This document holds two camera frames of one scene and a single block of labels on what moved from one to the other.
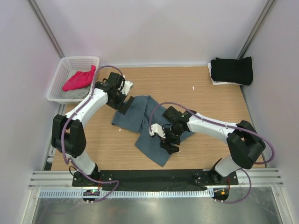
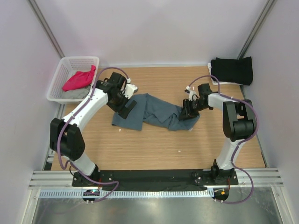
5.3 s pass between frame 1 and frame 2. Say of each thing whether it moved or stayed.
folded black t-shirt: stayed
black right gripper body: moved
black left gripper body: stayed
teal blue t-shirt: moved
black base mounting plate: stayed
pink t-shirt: stayed
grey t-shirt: stayed
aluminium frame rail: stayed
